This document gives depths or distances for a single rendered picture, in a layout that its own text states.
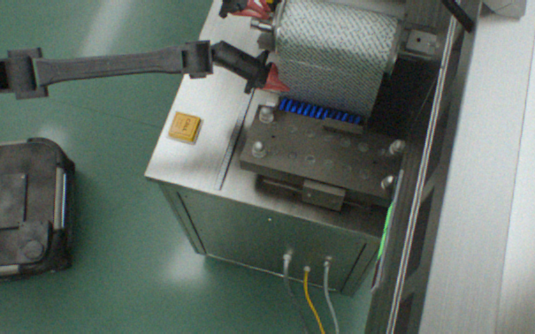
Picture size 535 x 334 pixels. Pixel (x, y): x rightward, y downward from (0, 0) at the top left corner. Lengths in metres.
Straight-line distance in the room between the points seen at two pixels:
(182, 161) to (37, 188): 0.96
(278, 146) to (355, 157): 0.19
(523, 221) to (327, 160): 0.56
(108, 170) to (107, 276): 0.46
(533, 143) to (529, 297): 0.26
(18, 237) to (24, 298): 0.33
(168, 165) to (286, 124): 0.34
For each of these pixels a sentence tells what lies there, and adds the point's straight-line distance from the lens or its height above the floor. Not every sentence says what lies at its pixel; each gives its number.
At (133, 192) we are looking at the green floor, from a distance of 2.55.
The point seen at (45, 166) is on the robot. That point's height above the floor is 0.24.
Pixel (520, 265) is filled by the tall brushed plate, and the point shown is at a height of 1.44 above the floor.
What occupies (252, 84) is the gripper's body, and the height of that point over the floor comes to 1.13.
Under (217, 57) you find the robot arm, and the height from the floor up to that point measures 1.18.
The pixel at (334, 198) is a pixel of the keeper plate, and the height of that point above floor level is 0.99.
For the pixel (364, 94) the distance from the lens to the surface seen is 1.38.
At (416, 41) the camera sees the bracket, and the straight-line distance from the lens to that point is 1.28.
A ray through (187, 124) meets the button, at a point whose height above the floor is 0.92.
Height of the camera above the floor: 2.32
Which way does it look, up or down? 67 degrees down
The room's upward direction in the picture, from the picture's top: 3 degrees counter-clockwise
